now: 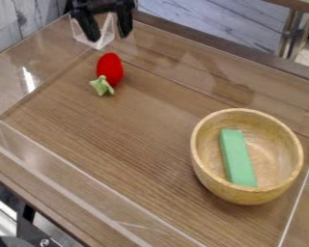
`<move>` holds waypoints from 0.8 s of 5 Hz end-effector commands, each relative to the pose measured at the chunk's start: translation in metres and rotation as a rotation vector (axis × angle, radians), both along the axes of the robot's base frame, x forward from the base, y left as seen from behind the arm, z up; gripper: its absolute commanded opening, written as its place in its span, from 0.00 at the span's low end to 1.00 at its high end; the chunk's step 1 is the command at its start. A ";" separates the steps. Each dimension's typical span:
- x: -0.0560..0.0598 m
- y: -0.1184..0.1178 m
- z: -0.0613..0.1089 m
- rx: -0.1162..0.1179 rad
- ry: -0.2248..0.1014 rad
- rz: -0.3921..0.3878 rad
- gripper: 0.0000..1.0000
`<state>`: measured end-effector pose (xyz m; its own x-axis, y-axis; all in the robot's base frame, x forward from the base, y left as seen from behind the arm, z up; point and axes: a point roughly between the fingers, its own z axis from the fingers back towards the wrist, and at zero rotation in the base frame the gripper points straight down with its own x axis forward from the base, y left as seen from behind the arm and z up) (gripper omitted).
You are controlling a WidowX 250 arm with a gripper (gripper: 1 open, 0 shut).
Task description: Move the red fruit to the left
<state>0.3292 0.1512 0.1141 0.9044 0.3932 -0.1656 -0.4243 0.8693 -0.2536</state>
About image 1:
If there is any light wooden bowl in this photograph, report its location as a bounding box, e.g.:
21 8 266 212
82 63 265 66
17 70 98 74
190 108 304 206

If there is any wooden background table leg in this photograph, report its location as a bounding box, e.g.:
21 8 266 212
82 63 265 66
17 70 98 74
278 10 309 61

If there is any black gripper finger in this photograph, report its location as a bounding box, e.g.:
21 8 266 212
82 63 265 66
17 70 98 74
116 9 133 39
71 10 100 42

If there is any black metal table frame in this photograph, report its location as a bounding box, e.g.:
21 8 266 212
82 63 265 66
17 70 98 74
0 186 63 247

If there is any green rectangular block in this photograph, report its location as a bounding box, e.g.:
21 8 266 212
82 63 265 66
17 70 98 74
218 129 257 187

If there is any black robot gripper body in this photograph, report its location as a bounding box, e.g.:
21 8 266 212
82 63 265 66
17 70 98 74
67 0 136 14

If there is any clear acrylic tray wall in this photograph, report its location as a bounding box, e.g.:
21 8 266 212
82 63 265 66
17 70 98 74
0 120 205 247

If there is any red plush fruit green stem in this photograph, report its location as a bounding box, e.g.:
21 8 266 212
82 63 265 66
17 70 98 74
90 52 124 96

